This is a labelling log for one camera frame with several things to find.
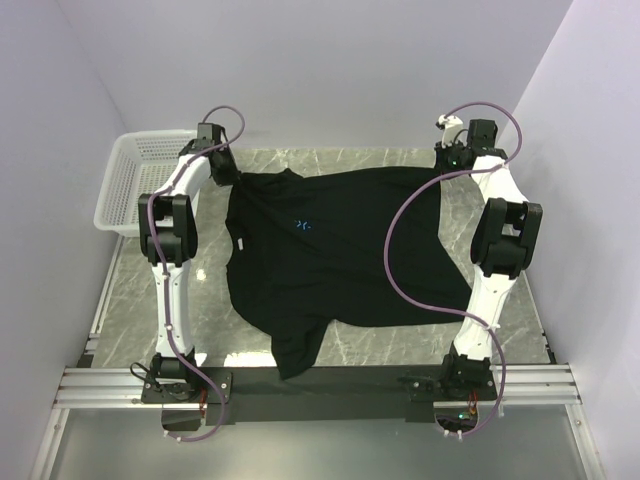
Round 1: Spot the white plastic basket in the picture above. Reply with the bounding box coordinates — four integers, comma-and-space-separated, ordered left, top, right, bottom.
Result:
94, 129, 196, 237

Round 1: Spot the black t shirt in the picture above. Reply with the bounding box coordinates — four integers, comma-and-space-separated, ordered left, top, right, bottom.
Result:
226, 166, 471, 379

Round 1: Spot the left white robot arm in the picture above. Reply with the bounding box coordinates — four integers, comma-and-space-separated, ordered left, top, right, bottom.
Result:
138, 122, 239, 402

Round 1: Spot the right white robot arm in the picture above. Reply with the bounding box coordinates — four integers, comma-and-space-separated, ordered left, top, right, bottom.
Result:
435, 115, 543, 399

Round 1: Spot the black base beam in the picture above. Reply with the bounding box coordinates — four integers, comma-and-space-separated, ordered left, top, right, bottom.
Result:
141, 363, 501, 427

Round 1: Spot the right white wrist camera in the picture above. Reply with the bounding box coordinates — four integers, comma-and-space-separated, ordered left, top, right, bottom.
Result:
436, 114, 464, 148

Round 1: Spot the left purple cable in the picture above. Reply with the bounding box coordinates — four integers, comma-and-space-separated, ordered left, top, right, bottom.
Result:
147, 104, 247, 444

